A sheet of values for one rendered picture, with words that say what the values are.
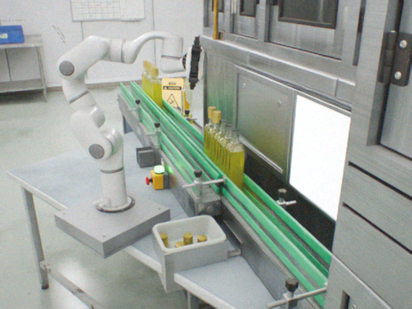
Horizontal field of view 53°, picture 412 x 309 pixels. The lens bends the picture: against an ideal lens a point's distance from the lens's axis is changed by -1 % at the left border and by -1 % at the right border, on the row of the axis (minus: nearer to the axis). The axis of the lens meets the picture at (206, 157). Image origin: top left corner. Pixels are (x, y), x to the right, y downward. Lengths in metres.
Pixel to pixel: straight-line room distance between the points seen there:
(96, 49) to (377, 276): 1.16
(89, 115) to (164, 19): 6.08
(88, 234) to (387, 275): 1.13
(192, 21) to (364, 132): 7.17
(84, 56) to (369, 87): 1.10
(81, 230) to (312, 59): 0.98
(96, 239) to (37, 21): 6.01
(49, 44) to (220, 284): 6.29
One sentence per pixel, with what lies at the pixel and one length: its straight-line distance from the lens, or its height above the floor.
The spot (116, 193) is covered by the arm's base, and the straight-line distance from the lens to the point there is 1.65.
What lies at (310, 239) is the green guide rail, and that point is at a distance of 1.23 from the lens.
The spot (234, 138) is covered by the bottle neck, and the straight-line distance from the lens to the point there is 1.50.
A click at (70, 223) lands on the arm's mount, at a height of 0.81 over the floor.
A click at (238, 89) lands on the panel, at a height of 1.22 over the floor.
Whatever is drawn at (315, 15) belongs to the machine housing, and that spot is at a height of 1.54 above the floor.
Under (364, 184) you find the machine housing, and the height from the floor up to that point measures 1.38.
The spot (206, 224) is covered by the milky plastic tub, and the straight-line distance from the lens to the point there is 1.54.
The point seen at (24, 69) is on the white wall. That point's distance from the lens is 7.37.
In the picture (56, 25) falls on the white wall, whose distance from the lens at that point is 7.27.
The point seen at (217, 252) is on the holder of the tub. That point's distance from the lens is 1.43.
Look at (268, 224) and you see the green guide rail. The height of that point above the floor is 0.96.
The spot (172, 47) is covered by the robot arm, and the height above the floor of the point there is 1.42.
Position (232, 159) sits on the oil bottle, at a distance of 1.51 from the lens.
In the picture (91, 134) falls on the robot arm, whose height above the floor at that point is 1.14.
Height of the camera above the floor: 1.62
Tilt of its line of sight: 23 degrees down
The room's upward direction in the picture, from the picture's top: straight up
